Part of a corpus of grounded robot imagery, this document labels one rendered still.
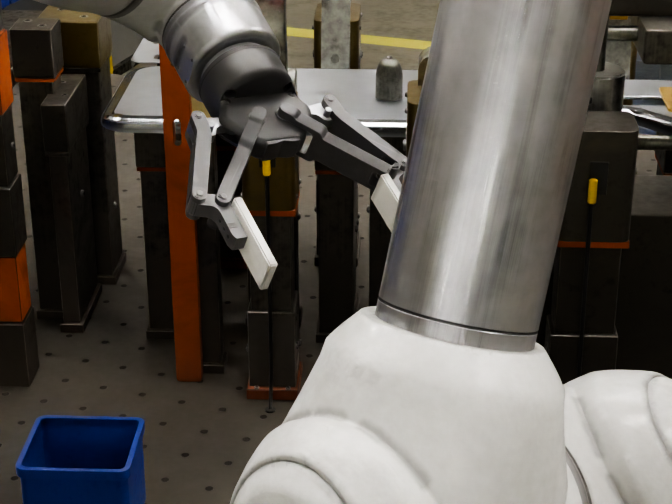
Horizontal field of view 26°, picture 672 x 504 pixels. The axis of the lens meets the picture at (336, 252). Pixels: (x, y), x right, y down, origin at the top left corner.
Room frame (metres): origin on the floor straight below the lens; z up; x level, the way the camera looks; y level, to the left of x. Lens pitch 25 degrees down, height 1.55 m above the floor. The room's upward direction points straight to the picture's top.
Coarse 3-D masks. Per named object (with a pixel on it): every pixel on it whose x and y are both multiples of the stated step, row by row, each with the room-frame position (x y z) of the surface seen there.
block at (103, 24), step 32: (64, 32) 1.75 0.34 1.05; (96, 32) 1.74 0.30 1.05; (64, 64) 1.75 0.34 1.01; (96, 64) 1.74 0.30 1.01; (96, 96) 1.75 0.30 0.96; (96, 128) 1.75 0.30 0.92; (96, 160) 1.75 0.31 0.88; (96, 192) 1.75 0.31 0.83; (96, 224) 1.75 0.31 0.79; (96, 256) 1.75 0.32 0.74
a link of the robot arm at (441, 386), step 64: (448, 0) 0.84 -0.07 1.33; (512, 0) 0.81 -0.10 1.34; (576, 0) 0.81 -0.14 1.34; (448, 64) 0.81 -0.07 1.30; (512, 64) 0.80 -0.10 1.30; (576, 64) 0.81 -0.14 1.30; (448, 128) 0.80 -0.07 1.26; (512, 128) 0.78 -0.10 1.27; (576, 128) 0.81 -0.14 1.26; (448, 192) 0.78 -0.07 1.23; (512, 192) 0.77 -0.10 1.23; (448, 256) 0.76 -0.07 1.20; (512, 256) 0.77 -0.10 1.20; (384, 320) 0.78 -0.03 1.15; (448, 320) 0.75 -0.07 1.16; (512, 320) 0.76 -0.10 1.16; (320, 384) 0.75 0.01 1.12; (384, 384) 0.72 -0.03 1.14; (448, 384) 0.72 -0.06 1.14; (512, 384) 0.73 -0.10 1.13; (320, 448) 0.70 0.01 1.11; (384, 448) 0.70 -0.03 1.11; (448, 448) 0.70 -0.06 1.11; (512, 448) 0.71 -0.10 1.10
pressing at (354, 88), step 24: (144, 72) 1.73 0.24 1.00; (312, 72) 1.73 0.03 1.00; (336, 72) 1.73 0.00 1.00; (360, 72) 1.73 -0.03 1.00; (408, 72) 1.73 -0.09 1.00; (120, 96) 1.65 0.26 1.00; (144, 96) 1.64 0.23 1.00; (312, 96) 1.64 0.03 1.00; (336, 96) 1.64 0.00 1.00; (360, 96) 1.64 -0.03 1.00; (624, 96) 1.64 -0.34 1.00; (648, 96) 1.64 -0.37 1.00; (120, 120) 1.55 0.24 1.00; (144, 120) 1.55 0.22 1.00; (360, 120) 1.54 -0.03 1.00; (384, 120) 1.54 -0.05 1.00; (648, 120) 1.56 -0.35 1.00
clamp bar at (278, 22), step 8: (256, 0) 1.48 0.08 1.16; (264, 0) 1.48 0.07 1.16; (272, 0) 1.48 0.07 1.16; (280, 0) 1.48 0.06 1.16; (264, 8) 1.48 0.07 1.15; (272, 8) 1.48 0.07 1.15; (280, 8) 1.48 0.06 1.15; (264, 16) 1.48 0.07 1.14; (272, 16) 1.48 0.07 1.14; (280, 16) 1.48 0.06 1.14; (272, 24) 1.48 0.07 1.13; (280, 24) 1.48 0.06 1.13; (280, 32) 1.48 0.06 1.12; (280, 40) 1.48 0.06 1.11; (280, 48) 1.48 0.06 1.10; (280, 56) 1.49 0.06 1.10
